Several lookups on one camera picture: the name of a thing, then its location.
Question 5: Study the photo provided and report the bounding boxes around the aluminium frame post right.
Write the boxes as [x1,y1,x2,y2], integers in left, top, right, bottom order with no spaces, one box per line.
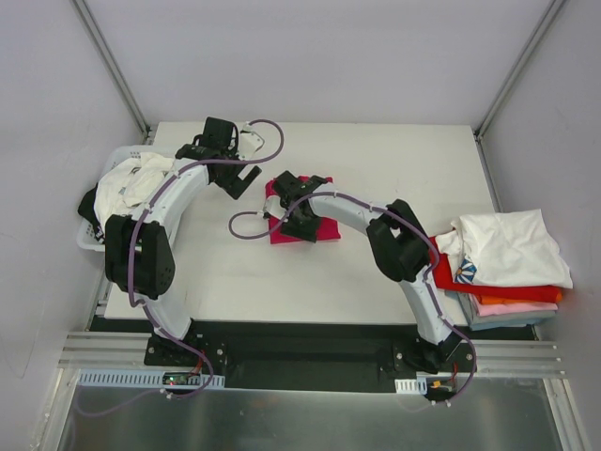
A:
[474,0,569,143]

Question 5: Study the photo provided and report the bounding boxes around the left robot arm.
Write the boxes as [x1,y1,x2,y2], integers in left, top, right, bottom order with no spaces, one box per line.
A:
[104,117,265,365]

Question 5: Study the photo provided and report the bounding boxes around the aluminium frame post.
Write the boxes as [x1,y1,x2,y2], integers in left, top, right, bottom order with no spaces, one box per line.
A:
[70,0,152,143]
[474,0,569,143]

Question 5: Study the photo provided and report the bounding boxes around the white folded t-shirt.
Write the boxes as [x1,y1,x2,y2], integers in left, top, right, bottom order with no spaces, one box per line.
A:
[435,210,573,289]

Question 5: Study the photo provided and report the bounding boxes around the aluminium frame post left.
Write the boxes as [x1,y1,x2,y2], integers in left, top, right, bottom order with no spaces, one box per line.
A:
[70,0,152,143]

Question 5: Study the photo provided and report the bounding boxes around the grey folded t-shirt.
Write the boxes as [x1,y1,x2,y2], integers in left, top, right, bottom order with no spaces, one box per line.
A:
[457,293,557,331]

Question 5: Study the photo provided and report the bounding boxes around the red folded t-shirt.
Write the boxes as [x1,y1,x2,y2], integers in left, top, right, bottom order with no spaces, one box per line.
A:
[430,229,569,304]

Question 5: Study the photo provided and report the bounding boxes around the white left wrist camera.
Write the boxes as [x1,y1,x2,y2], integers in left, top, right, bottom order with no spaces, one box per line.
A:
[237,122,265,161]

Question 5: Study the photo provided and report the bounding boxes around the white floral print t-shirt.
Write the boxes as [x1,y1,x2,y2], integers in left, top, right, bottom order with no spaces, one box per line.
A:
[94,152,175,232]

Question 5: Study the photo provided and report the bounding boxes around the white slotted cable duct left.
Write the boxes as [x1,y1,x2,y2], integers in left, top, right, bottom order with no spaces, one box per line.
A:
[78,369,225,390]

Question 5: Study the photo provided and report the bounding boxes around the black garment in basket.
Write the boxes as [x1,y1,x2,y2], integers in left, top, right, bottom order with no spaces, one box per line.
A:
[77,185,98,224]

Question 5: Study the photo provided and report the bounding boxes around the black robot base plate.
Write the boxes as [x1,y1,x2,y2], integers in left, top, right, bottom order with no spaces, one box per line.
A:
[144,320,477,394]

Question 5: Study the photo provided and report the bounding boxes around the pink folded t-shirt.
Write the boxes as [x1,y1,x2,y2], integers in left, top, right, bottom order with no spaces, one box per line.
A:
[470,303,558,320]

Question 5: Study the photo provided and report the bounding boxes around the magenta t-shirt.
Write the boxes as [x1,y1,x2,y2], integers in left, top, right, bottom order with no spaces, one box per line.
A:
[265,179,342,245]

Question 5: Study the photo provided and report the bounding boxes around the aluminium front rail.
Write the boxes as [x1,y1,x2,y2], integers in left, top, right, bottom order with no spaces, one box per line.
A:
[58,332,567,379]

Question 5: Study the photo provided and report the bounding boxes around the white slotted cable duct right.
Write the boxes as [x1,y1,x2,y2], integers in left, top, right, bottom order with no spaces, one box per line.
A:
[394,378,427,396]

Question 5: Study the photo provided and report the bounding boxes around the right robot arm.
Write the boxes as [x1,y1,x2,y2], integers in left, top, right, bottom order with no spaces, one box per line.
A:
[272,171,461,374]

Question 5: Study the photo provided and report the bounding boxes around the white slotted cable duct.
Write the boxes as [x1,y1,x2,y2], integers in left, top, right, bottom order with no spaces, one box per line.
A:
[394,378,427,396]
[78,369,225,390]

